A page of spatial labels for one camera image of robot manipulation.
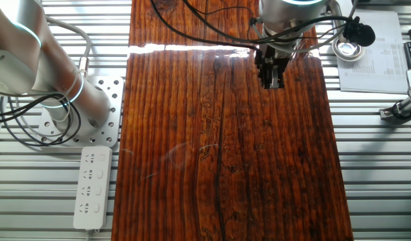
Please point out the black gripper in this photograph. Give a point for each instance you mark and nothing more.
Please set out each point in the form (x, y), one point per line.
(272, 55)

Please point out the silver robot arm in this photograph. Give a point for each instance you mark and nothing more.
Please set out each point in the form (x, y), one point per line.
(24, 50)

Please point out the small metal bowl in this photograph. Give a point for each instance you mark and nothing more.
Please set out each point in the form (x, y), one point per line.
(347, 51)

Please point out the wood grain table mat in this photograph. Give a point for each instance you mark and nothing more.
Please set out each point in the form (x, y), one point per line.
(192, 134)

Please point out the printed paper sheet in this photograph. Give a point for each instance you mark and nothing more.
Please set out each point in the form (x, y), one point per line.
(383, 67)

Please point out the white power strip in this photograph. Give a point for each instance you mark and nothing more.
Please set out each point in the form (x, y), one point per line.
(91, 187)

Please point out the wrist camera with grey bracket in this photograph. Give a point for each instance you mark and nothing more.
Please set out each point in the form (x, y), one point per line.
(359, 33)

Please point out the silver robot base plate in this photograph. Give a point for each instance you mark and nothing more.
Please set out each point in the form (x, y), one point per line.
(113, 100)

